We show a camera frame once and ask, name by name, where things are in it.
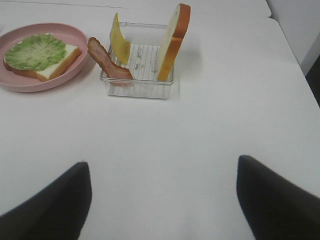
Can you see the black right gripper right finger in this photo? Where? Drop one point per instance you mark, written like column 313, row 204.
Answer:
column 275, row 208

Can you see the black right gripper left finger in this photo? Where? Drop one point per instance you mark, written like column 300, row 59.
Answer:
column 57, row 212

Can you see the bacon strip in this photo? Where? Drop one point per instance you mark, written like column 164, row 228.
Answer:
column 120, row 75

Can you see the bread slice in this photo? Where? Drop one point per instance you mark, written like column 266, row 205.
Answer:
column 53, row 71
column 172, row 40

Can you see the green lettuce leaf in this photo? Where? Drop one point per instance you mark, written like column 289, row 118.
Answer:
column 36, row 53

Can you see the pink plate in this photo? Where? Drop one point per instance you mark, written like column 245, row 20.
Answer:
column 67, row 33

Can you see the yellow cheese slice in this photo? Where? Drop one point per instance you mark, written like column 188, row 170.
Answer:
column 120, row 46

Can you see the clear right plastic tray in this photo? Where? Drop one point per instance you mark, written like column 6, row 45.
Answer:
column 145, row 41

